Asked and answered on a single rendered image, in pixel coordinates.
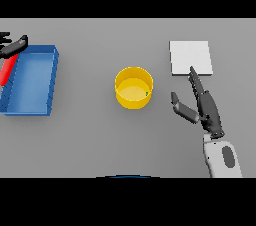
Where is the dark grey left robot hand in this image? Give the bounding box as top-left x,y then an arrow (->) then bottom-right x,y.
0,31 -> 29,60

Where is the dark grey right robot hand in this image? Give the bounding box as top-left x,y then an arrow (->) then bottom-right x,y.
170,65 -> 226,140

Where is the red beaker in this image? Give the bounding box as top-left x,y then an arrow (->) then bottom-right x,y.
0,53 -> 19,87

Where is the pale square measuring scale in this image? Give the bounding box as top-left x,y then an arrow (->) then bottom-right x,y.
168,40 -> 214,77

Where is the yellow bowl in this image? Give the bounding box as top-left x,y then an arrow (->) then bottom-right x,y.
114,66 -> 155,110

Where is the blue tray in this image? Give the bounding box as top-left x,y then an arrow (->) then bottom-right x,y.
0,44 -> 60,117

